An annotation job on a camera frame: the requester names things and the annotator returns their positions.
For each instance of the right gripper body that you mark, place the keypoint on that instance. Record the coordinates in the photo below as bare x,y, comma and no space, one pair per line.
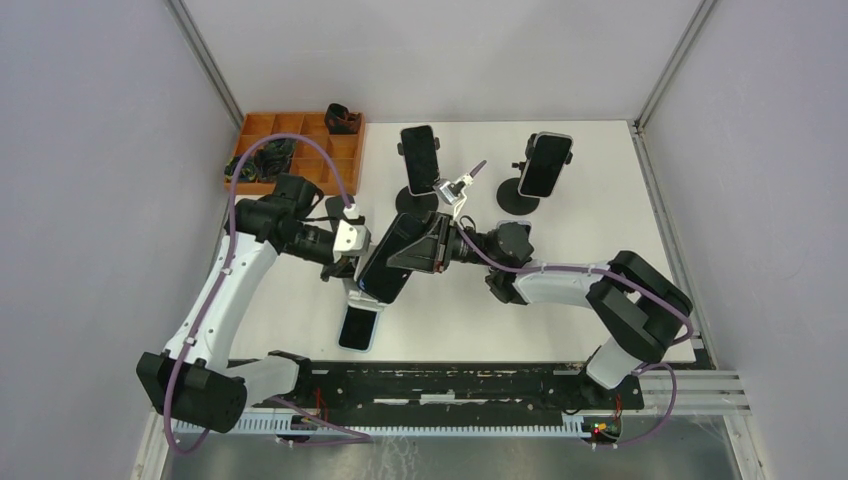
457,248

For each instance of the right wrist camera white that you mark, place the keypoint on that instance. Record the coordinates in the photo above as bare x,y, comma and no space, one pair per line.
452,193

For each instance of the phone on tall stand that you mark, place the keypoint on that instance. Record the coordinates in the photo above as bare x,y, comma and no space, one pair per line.
419,148

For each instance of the orange compartment tray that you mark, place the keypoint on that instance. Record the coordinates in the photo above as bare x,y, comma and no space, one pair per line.
344,144

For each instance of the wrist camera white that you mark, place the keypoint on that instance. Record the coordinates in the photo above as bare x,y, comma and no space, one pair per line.
350,240
452,193

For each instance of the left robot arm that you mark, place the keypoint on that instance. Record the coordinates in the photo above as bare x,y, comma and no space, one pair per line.
191,379

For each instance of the light blue case phone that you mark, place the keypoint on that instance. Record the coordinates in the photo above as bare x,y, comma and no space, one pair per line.
358,329

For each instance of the white silver folding stand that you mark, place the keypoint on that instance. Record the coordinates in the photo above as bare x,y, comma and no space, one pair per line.
358,299

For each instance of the black tall round stand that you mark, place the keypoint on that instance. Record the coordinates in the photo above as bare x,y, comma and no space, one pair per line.
415,205

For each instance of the black right round stand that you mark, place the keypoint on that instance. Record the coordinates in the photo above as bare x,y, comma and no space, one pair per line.
508,197

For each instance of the wooden round base stand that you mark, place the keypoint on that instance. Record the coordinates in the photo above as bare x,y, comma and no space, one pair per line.
335,206

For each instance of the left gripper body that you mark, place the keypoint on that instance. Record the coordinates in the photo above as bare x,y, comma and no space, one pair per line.
308,245

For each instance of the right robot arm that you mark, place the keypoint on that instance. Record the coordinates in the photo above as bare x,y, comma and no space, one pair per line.
643,311

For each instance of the white case phone right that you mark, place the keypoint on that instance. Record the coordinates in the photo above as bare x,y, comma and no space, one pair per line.
547,154

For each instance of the purple case phone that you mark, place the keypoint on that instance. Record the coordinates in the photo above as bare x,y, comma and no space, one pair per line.
526,226

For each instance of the black phone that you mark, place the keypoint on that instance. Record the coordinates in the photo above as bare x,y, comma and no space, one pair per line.
379,280

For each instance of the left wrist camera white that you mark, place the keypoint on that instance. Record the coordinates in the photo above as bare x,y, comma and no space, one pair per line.
350,240

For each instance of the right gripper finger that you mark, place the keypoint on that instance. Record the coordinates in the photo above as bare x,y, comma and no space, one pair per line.
432,222
424,254

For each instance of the light blue cable duct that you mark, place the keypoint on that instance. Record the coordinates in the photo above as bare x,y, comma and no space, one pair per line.
280,423

